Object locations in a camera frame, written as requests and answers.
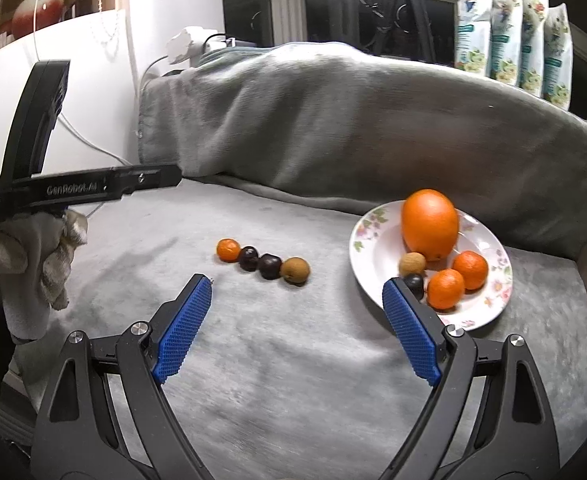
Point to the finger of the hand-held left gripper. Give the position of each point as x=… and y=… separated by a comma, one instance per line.
x=148, y=177

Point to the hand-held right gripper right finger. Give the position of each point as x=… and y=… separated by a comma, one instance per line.
x=411, y=335

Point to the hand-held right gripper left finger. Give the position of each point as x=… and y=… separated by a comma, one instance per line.
x=183, y=330

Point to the dark plum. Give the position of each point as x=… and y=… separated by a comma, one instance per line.
x=416, y=284
x=248, y=259
x=269, y=266

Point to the small tangerine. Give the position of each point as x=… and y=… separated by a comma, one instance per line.
x=471, y=270
x=229, y=250
x=446, y=290

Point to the white floral plate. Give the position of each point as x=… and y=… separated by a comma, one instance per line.
x=378, y=260

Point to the large smooth orange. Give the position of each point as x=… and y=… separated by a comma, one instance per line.
x=431, y=225

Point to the person's left hand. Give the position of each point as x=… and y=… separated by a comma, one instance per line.
x=23, y=260

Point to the white cabinet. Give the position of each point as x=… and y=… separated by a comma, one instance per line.
x=98, y=110

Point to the white power strip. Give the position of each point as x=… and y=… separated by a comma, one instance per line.
x=186, y=42

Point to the grey fleece blanket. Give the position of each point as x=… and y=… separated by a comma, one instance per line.
x=323, y=125

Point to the white window frame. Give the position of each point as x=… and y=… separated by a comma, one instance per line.
x=288, y=15

